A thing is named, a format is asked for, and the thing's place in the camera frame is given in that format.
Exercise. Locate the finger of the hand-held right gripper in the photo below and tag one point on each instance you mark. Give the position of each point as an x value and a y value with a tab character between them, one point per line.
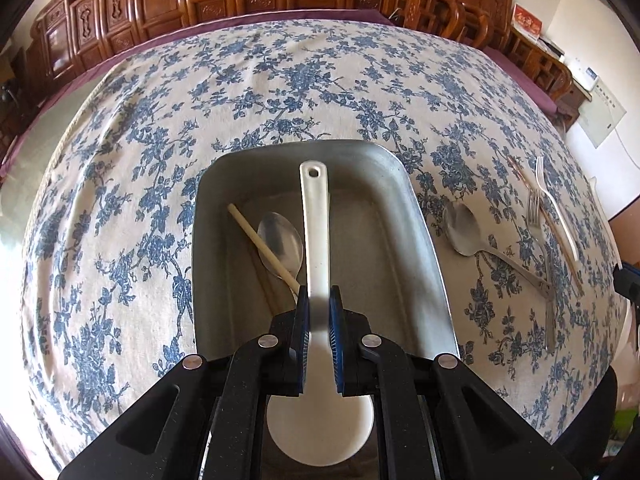
632	290

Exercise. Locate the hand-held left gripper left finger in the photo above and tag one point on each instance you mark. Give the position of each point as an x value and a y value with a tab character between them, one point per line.
300	325

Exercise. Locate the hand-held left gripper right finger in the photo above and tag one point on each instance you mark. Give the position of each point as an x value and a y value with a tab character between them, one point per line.
336	335

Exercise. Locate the metal spoon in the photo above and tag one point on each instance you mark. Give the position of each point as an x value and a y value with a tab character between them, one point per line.
462	232
280	245

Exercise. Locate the large white spoon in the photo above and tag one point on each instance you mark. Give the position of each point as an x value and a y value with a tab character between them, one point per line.
315	240

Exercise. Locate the metal fork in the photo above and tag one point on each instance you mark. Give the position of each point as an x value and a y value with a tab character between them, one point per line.
547	310

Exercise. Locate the light wooden chopstick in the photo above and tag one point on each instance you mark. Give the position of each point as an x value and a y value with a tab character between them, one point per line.
260	245

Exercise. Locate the white plastic fork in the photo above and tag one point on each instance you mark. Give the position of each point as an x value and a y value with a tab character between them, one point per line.
562	230

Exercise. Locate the rectangular metal tray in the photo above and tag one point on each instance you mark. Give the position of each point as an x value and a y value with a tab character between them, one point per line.
360	240

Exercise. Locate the brown chopstick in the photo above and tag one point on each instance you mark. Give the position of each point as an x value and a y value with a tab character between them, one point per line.
520	179

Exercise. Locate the white tabletop device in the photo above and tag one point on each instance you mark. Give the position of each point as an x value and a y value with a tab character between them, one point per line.
584	75

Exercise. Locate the purple armchair cushion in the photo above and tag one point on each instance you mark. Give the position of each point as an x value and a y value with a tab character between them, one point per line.
530	85

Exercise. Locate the blue floral tablecloth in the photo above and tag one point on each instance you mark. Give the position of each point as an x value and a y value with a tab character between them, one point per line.
300	85

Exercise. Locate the red desk calendar card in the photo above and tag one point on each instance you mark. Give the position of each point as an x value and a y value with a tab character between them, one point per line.
527	22

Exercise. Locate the carved wooden armchair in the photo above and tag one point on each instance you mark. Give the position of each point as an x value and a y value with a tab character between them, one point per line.
500	0

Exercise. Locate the white wall panel door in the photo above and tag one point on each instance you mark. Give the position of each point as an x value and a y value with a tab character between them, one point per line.
602	117

